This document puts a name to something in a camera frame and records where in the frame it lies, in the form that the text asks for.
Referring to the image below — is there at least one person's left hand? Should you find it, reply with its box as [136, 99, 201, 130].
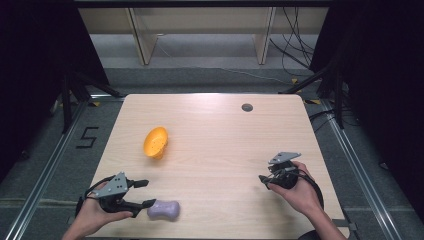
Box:
[70, 181, 134, 234]

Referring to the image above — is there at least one black floor cables bundle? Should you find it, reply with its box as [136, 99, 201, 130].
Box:
[268, 6, 317, 78]

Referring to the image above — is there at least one orange soap dish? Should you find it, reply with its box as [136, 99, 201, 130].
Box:
[142, 126, 169, 160]

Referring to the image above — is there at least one aluminium floor rail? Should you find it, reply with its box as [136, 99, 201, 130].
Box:
[2, 98, 90, 240]
[319, 99, 403, 240]

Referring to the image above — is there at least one black tripod stand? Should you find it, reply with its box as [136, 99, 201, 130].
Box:
[279, 59, 346, 130]
[59, 70, 124, 135]

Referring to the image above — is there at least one beige wooden shelf unit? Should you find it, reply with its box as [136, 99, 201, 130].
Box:
[77, 6, 330, 67]

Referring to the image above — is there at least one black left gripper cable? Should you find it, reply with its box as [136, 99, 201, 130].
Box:
[75, 179, 108, 218]

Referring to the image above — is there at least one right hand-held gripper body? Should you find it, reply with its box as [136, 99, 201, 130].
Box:
[267, 151, 303, 191]

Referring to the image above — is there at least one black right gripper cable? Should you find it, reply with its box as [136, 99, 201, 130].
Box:
[295, 168, 325, 211]

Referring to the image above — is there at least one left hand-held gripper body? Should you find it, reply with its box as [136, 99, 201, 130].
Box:
[91, 171, 142, 215]

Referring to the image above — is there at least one grey metal table bracket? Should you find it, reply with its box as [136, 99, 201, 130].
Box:
[331, 218, 358, 232]

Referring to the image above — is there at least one purple soap bar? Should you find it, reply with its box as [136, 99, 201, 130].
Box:
[146, 199, 181, 222]

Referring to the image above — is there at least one black curtain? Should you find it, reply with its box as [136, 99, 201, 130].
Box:
[0, 0, 111, 183]
[309, 0, 424, 221]

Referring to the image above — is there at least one person's right hand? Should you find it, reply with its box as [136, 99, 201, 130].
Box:
[267, 160, 324, 218]

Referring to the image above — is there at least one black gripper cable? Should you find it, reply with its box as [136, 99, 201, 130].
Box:
[295, 168, 325, 211]
[75, 179, 108, 218]

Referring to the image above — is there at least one black floor cable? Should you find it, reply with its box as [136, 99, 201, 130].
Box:
[307, 107, 360, 134]

